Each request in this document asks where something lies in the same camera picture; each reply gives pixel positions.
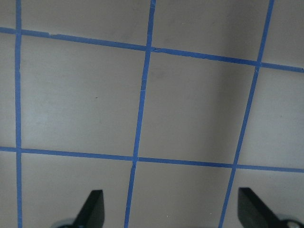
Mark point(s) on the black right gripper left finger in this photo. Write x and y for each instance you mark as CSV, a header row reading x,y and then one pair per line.
x,y
92,213

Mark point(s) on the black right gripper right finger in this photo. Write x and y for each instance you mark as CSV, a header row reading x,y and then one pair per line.
x,y
253,212

